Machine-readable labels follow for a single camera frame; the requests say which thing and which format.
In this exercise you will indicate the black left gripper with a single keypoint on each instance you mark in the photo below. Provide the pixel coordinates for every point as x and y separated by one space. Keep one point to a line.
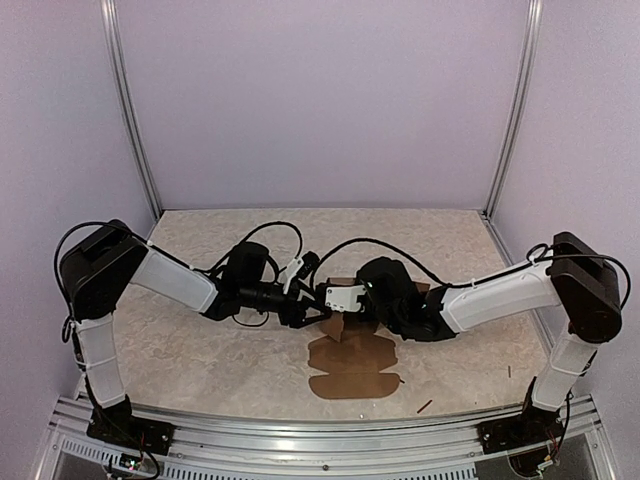
296 318

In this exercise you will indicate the brown cardboard box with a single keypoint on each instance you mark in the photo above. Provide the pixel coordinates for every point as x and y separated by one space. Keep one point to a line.
351 360

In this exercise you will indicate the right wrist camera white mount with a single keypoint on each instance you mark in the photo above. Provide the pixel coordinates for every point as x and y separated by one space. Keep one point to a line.
342 298

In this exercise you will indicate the front aluminium frame rail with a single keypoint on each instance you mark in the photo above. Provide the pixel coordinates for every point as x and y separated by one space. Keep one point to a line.
207 446

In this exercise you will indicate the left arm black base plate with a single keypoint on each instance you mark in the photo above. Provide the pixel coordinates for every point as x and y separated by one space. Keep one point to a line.
136 433

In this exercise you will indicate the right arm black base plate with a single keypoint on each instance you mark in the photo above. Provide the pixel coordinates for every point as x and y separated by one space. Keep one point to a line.
518 431

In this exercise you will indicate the right aluminium frame post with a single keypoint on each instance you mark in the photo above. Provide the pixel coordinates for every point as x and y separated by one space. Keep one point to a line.
517 109

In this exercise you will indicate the aluminium frame post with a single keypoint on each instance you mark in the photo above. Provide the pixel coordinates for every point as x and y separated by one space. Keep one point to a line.
517 109
116 55

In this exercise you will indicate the left aluminium frame post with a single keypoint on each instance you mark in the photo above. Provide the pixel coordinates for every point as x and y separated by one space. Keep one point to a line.
116 55

